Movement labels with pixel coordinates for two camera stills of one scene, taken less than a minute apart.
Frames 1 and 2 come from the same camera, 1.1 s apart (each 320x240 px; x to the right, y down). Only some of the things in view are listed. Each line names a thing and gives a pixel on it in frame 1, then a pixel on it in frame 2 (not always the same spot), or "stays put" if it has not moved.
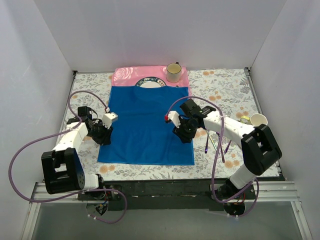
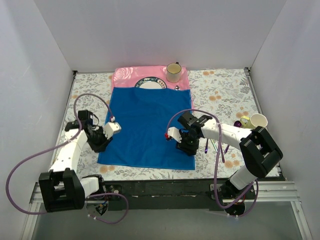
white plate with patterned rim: x=150 y=82 stays put
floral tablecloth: x=224 y=105 stays put
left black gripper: x=104 y=136 -> x=99 y=143
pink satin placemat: x=129 y=75 stays put
